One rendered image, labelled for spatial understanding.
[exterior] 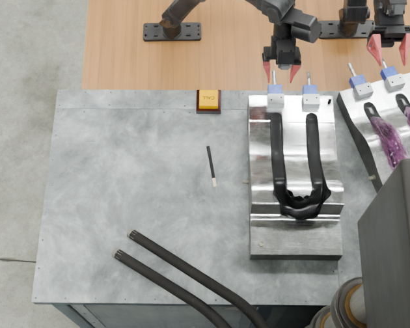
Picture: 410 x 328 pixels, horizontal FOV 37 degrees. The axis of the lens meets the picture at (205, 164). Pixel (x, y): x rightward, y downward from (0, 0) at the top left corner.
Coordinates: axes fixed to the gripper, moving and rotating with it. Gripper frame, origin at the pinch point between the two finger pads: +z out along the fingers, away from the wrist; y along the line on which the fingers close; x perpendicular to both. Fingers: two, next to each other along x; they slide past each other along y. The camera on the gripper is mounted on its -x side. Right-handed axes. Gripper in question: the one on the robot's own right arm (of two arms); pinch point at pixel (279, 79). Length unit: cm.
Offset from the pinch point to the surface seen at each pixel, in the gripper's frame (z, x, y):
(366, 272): -34, -107, -1
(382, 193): -46, -107, -1
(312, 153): 20.1, -9.1, 10.5
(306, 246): 35.5, -32.6, 7.4
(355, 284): -11, -89, 5
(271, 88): 7.4, 8.0, -1.3
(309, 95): 7.9, 4.5, 10.0
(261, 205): 25.5, -26.8, -5.7
